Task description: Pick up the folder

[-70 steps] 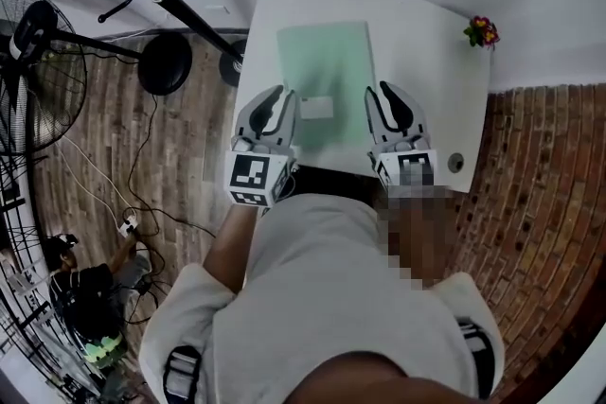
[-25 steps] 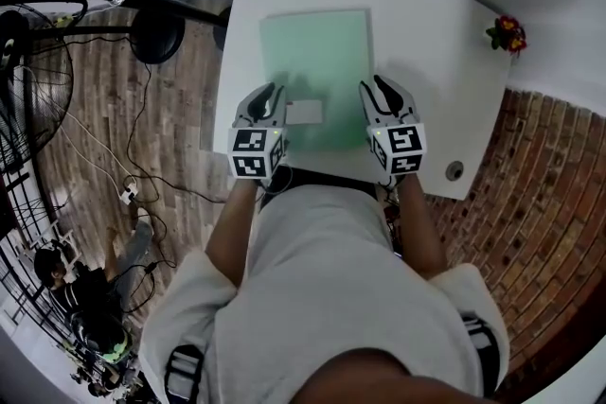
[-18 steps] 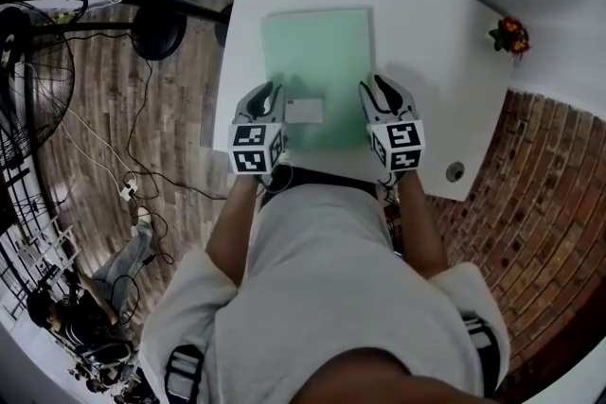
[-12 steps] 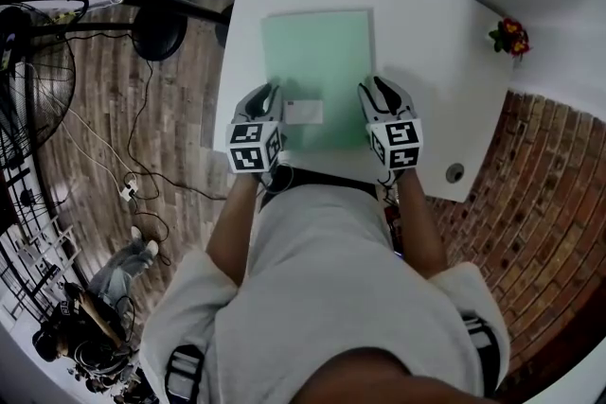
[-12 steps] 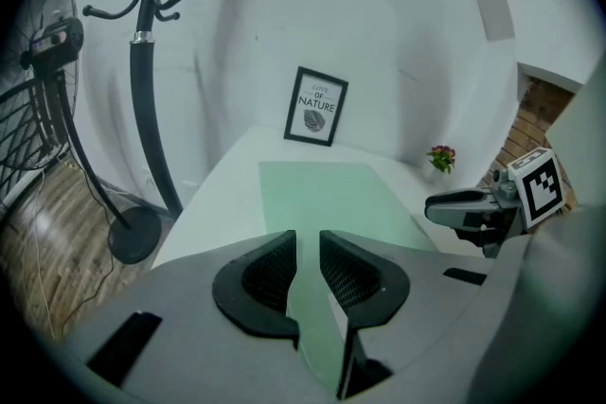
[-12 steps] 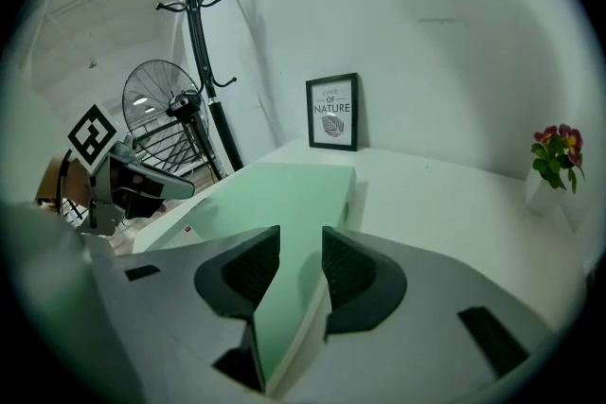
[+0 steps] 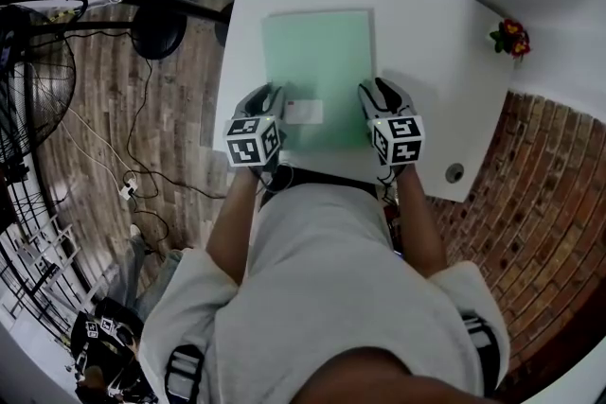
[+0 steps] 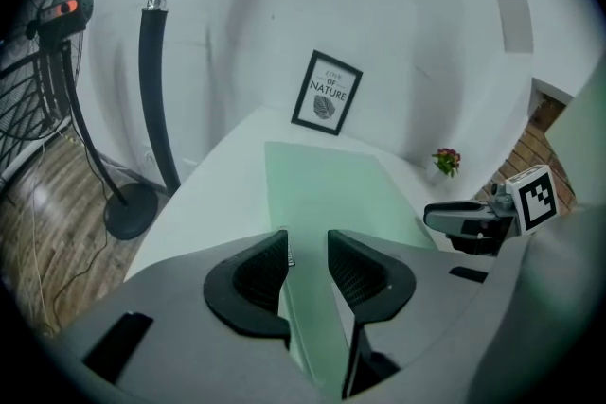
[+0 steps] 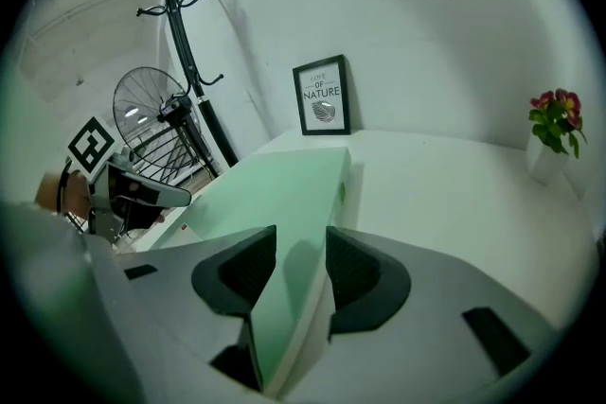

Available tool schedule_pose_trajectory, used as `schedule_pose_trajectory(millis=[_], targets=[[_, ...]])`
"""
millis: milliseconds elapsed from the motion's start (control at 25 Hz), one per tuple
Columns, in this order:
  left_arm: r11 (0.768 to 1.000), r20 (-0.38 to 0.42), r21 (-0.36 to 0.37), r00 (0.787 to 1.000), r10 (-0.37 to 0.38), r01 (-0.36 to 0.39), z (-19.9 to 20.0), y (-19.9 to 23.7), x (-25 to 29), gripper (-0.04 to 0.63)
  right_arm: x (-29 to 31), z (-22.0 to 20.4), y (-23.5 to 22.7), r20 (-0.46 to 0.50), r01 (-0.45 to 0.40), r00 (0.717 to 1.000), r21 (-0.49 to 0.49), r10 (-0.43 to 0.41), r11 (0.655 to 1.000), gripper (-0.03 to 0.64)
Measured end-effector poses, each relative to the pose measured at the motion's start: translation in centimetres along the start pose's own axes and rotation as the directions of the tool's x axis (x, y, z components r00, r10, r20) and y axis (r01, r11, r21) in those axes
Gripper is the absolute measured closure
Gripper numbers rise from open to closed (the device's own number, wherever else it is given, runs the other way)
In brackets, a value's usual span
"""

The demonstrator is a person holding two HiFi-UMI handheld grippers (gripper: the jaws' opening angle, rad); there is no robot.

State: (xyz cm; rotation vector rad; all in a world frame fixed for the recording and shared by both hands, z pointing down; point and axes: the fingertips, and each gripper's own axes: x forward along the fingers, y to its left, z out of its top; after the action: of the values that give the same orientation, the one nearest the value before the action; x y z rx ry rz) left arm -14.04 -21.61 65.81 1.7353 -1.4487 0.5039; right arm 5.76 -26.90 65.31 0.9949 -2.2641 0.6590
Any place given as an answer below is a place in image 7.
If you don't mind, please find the white desk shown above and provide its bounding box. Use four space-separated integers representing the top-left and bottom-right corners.
211 0 522 203

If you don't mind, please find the green folder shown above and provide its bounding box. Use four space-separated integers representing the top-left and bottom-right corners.
260 8 379 155

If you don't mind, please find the black standing fan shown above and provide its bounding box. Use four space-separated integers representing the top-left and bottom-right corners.
0 4 188 163

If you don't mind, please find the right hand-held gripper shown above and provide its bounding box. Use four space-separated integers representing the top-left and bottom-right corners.
357 77 426 167

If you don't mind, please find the white metal rack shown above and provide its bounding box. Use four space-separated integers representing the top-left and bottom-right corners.
0 221 96 323

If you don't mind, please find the black metal railing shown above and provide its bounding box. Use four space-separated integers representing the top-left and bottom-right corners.
0 155 96 332

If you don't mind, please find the black and white shoulder strap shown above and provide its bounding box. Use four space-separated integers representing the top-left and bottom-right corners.
164 343 205 404
461 312 501 395

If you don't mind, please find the person's beige shirt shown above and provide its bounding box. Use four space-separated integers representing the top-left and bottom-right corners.
137 182 511 404

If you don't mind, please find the black floor cable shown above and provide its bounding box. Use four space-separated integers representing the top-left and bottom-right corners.
124 56 229 201

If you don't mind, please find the person's left forearm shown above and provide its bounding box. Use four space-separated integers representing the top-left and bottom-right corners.
205 165 266 286

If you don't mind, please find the small potted flower plant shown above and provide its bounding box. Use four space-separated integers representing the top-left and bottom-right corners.
489 17 531 63

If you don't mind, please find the person's right forearm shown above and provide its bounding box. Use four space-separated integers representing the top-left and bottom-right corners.
395 163 449 281

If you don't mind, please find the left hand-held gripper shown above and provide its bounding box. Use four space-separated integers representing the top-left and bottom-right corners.
223 82 288 169

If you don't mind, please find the white floor cable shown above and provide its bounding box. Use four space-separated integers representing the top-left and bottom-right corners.
61 108 134 186

